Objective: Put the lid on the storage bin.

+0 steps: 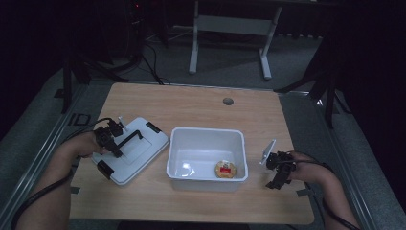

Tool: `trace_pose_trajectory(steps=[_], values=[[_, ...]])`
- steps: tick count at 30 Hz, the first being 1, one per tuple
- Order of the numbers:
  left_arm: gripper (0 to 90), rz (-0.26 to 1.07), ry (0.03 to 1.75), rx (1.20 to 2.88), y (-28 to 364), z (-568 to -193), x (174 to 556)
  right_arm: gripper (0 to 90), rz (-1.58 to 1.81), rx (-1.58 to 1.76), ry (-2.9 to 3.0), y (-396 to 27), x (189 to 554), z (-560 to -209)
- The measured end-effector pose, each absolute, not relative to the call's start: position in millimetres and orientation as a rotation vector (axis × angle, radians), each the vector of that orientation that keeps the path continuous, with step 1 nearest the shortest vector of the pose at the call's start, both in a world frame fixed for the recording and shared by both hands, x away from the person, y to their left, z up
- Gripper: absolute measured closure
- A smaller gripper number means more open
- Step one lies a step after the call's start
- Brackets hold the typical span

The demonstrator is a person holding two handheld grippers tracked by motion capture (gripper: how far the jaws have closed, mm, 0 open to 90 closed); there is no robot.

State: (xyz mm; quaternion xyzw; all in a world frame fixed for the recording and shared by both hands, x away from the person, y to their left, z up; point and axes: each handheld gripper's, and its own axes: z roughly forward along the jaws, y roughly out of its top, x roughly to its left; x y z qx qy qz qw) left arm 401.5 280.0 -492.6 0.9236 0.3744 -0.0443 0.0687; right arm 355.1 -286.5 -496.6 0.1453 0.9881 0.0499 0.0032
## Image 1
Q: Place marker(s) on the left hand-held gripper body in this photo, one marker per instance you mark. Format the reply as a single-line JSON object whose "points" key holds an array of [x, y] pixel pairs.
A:
{"points": [[105, 138]]}

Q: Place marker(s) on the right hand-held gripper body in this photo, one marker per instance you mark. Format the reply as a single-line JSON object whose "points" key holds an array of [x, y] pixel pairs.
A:
{"points": [[278, 161]]}

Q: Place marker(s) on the white lid with black clips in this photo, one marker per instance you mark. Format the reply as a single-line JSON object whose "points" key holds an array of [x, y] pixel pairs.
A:
{"points": [[143, 150]]}

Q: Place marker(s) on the white plastic box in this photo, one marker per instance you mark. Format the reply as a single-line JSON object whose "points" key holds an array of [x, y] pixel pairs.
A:
{"points": [[198, 153]]}

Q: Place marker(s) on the person's left hand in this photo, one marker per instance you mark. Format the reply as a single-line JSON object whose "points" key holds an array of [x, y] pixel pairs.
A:
{"points": [[86, 145]]}

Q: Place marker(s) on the person's right hand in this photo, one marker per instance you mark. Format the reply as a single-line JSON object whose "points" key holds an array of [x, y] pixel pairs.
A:
{"points": [[304, 167]]}

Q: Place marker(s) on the grey tape piece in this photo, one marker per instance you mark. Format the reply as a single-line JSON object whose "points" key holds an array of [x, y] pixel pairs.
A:
{"points": [[75, 190], [305, 192]]}

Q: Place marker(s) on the black stand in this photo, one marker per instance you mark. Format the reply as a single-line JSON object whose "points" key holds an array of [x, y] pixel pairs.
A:
{"points": [[330, 96], [67, 83]]}

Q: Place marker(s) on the metal floor rail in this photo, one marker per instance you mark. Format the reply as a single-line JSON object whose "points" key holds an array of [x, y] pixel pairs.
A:
{"points": [[348, 166], [48, 145]]}

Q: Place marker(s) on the white desk frame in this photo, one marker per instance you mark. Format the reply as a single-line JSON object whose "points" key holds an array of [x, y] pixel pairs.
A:
{"points": [[233, 25]]}

